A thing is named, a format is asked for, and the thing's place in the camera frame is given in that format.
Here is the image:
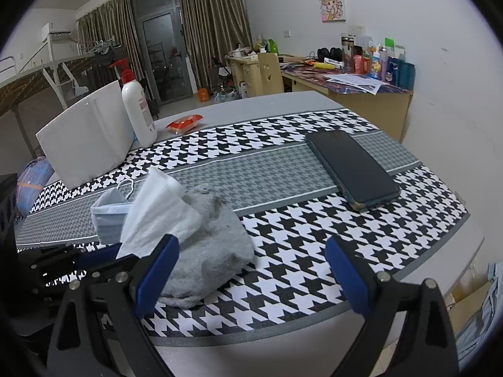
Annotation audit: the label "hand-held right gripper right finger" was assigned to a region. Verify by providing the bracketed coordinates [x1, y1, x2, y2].
[324, 236, 460, 377]

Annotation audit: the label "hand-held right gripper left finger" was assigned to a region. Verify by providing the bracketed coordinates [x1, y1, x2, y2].
[46, 233, 180, 377]

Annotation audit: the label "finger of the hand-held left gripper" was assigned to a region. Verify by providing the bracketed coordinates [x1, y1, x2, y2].
[27, 271, 93, 303]
[16, 243, 124, 271]

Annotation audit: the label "light blue face mask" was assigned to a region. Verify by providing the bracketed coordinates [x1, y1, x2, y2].
[90, 178, 136, 245]

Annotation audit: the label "white tissue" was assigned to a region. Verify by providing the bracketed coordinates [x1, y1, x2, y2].
[116, 166, 204, 260]

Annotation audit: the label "grey soft cloth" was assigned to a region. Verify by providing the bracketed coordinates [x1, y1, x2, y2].
[159, 183, 256, 309]

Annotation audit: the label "white foam box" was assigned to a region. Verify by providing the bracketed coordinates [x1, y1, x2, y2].
[35, 80, 136, 189]

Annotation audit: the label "blue plaid quilt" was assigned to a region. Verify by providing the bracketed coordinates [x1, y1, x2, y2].
[16, 156, 56, 216]

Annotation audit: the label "houndstooth table cloth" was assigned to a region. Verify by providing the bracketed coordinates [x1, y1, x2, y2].
[16, 109, 470, 340]

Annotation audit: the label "black smartphone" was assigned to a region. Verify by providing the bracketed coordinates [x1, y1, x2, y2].
[305, 129, 401, 210]

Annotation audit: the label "cardboard box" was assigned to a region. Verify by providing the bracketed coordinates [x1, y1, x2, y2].
[448, 267, 492, 334]

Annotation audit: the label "person's light blue clothing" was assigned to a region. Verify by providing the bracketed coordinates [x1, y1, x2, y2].
[456, 263, 503, 358]

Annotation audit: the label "white pump lotion bottle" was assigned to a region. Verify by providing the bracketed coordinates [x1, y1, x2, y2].
[109, 58, 158, 148]

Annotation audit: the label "red snack packet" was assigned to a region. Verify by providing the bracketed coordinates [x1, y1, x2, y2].
[165, 114, 204, 133]

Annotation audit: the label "white metal bunk bed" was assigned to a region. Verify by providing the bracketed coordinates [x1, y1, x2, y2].
[0, 33, 122, 158]

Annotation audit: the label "wooden desk with patterned top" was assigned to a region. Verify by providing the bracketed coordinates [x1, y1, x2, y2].
[280, 63, 414, 144]

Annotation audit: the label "white papers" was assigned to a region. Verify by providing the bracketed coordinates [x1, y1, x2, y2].
[324, 73, 388, 96]

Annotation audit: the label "hanging dark clothes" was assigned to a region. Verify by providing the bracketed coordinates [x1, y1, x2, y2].
[92, 40, 122, 67]

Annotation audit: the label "black desk chair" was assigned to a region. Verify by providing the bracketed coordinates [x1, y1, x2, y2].
[210, 58, 232, 95]

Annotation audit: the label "white air conditioner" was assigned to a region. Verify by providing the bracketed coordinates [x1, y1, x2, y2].
[40, 22, 73, 40]

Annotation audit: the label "wooden smiley chair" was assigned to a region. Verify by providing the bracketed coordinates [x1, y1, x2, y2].
[257, 52, 284, 96]

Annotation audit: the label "row of toiletry bottles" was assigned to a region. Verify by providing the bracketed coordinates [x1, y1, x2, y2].
[340, 33, 416, 89]

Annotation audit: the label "glass balcony door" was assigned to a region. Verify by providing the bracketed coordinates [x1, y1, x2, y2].
[130, 0, 195, 105]

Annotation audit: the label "plain wooden desk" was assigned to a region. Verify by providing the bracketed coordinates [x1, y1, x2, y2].
[225, 53, 262, 97]

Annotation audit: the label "brown curtain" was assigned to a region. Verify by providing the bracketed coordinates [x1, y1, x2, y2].
[177, 0, 253, 91]
[76, 0, 144, 87]

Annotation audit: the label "pile of desk clutter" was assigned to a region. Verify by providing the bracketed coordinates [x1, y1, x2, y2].
[230, 41, 268, 59]

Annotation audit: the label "cartoon wall poster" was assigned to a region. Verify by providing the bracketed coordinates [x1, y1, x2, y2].
[319, 0, 346, 23]

